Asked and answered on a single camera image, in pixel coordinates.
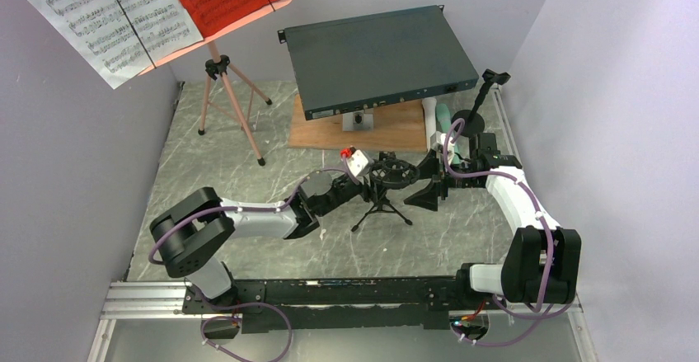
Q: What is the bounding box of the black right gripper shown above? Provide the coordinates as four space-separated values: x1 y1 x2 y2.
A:
405 149 481 211

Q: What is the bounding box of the black tripod mic stand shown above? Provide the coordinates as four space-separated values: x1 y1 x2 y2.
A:
350 151 420 233

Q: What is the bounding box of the mint green microphone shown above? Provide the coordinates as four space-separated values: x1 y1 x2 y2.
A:
435 103 455 160

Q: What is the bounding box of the black round-base mic stand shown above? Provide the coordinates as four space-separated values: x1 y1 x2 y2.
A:
452 69 511 138

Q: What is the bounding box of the white microphone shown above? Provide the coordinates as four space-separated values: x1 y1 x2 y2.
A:
421 97 437 151

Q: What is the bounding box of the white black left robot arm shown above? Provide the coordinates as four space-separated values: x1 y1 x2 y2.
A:
148 149 375 313

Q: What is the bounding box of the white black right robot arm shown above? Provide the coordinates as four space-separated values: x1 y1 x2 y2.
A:
405 132 582 308

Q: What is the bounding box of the wooden board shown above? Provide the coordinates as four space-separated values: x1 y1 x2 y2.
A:
289 96 427 153

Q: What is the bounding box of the pink music stand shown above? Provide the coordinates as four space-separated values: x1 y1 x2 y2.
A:
156 0 293 167

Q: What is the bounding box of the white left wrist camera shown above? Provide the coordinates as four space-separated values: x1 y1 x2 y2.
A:
340 147 373 179

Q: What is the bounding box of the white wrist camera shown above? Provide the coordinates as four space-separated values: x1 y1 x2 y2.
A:
340 147 373 179
429 131 454 157

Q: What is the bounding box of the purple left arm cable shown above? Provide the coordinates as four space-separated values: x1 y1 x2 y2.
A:
147 167 356 266

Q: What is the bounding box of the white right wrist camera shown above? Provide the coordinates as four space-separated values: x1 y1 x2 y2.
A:
429 131 454 157

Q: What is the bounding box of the grey unit support bracket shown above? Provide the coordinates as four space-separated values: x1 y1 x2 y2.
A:
342 109 374 132

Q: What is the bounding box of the dark rack-mount audio unit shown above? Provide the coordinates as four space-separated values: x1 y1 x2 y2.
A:
278 5 480 120

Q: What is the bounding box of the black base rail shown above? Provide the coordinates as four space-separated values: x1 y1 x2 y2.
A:
182 274 487 334

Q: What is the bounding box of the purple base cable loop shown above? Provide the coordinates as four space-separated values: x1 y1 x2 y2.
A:
199 302 295 362

